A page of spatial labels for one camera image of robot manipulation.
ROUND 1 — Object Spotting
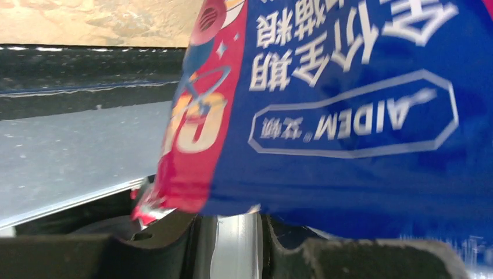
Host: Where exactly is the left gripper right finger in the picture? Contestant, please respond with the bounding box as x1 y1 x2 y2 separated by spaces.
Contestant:
262 215 469 278

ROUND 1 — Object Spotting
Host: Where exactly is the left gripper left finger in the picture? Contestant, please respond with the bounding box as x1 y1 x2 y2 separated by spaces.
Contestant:
1 212 197 278

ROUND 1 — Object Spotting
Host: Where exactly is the clear plastic scoop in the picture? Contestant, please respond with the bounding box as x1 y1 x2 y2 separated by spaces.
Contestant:
193 213 263 279

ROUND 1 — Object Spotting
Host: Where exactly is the pet food bag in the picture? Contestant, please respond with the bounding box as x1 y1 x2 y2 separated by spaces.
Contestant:
133 1 492 268

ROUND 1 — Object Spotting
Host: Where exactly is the aluminium frame rail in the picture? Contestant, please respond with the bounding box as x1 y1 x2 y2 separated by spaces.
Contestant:
1 44 185 120

